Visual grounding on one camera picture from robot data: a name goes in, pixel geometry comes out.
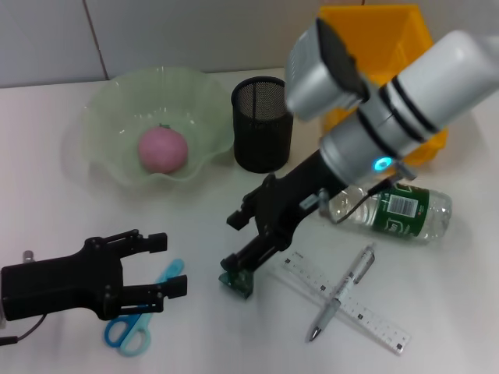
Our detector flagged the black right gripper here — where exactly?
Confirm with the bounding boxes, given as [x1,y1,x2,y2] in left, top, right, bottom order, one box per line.
[220,149,345,274]

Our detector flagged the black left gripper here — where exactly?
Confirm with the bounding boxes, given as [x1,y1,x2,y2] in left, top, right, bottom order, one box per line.
[0,229,189,323]

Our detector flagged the green plastic wrapper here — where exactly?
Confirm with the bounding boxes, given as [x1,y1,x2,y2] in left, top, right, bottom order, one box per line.
[218,268,255,301]

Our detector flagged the pink peach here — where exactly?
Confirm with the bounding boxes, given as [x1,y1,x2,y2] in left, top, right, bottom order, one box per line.
[136,123,189,175]

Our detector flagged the clear green-label water bottle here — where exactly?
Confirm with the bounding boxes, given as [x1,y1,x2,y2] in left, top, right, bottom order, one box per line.
[319,182,455,245]

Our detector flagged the blue scissors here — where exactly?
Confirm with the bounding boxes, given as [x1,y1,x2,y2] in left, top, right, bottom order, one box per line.
[103,257,186,358]

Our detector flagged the black mesh pen cup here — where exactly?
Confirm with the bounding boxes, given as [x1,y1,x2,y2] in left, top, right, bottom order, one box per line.
[230,76,296,175]

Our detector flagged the grey white pen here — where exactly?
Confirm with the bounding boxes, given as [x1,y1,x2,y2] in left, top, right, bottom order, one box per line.
[308,242,377,344]

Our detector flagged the clear plastic ruler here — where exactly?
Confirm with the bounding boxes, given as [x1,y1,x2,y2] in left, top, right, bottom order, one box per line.
[272,249,414,357]

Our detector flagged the green glass fruit plate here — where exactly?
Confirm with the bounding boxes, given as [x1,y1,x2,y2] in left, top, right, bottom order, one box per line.
[79,65,234,189]

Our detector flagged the yellow plastic bin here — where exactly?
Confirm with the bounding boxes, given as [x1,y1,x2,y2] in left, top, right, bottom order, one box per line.
[317,4,450,168]

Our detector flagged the right gripper cable with plug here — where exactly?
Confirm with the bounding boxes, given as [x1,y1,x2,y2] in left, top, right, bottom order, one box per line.
[317,161,416,226]

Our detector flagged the gripper cable with plug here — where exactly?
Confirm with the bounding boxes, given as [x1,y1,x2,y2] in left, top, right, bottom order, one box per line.
[0,250,48,346]
[317,161,416,226]

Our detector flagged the left gripper cable with plug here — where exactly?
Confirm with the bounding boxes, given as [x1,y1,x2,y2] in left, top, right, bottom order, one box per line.
[0,250,48,346]

